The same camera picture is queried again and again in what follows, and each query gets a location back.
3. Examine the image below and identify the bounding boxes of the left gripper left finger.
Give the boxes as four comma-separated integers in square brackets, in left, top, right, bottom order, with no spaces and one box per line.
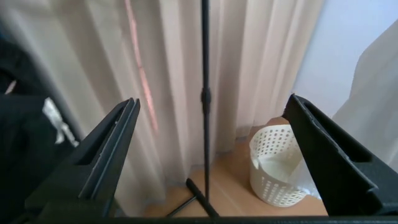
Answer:
[24,97,142,218]

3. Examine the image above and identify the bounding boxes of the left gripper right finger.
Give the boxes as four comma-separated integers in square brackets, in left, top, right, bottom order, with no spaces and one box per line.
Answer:
[281,93,398,217]

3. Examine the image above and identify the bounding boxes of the black shorts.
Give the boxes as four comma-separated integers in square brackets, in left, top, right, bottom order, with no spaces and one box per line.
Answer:
[0,34,83,224]

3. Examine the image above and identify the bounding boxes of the white laundry basket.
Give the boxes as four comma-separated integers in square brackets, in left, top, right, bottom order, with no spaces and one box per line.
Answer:
[248,124,323,208]

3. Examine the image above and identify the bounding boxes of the black clothes rack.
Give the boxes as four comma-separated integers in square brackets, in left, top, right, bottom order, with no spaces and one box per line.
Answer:
[166,0,220,218]

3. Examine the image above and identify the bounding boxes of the beige curtain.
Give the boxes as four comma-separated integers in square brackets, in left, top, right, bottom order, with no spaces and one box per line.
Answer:
[0,0,324,215]

